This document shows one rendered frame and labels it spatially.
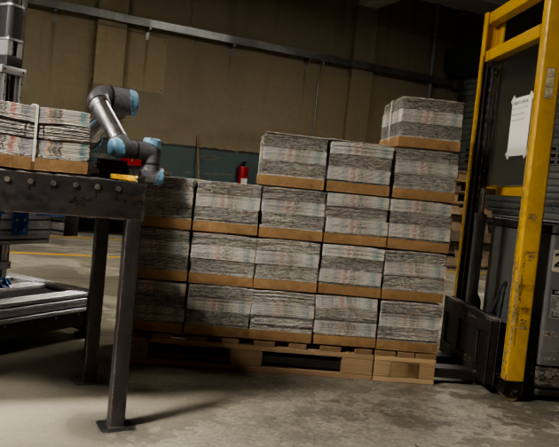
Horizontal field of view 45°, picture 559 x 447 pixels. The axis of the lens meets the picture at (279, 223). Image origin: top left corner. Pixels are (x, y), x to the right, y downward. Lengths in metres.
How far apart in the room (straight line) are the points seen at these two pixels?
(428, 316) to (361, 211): 0.57
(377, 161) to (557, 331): 1.08
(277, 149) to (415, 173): 0.63
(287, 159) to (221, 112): 7.18
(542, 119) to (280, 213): 1.19
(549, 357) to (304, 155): 1.40
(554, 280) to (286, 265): 1.17
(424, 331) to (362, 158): 0.84
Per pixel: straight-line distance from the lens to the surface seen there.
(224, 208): 2.96
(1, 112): 2.52
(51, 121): 2.54
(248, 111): 10.29
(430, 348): 3.19
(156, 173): 2.81
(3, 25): 3.36
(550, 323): 3.20
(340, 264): 3.03
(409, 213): 3.08
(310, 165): 2.98
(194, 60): 10.06
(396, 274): 3.08
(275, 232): 2.97
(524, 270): 3.07
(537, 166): 3.07
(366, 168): 3.03
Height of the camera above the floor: 0.83
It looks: 3 degrees down
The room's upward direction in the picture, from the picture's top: 6 degrees clockwise
